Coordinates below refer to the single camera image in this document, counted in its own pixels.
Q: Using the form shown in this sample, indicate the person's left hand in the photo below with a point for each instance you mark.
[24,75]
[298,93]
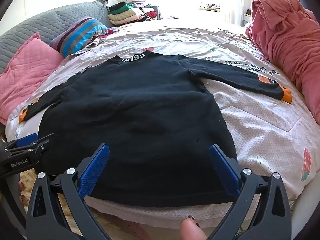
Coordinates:
[22,187]

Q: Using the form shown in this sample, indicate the red-pink blanket heap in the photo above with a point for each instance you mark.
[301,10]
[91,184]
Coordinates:
[287,42]

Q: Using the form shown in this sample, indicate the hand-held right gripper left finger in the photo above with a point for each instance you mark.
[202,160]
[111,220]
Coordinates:
[96,170]

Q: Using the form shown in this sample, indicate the black sweater with orange cuffs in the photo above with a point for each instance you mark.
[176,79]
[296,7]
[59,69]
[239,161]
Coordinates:
[137,117]

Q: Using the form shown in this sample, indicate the printed strawberry bed sheet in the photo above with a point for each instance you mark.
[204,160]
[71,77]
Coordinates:
[262,130]

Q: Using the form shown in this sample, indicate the grey quilted headboard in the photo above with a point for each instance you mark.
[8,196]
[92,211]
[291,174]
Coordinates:
[50,22]

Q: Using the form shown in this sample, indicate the pile of folded clothes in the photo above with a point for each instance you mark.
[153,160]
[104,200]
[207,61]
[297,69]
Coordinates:
[130,13]

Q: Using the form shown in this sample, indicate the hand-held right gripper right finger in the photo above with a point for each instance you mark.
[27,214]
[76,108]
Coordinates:
[223,171]

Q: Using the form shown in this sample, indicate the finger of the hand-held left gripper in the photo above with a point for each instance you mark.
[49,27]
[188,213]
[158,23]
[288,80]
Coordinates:
[32,148]
[26,139]

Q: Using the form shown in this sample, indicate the white desk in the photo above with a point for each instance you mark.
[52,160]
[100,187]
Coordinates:
[247,18]

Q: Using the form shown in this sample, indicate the colourful clutter heap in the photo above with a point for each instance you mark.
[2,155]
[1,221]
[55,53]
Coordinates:
[210,7]

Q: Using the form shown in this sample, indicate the striped pillow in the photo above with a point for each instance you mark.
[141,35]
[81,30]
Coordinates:
[75,35]

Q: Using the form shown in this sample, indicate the person's right hand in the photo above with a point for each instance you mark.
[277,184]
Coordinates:
[192,230]

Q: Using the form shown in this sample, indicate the pink quilted pillow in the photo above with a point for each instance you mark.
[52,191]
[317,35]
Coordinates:
[25,75]

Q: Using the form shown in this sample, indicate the white curtain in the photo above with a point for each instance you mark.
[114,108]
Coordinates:
[231,2]

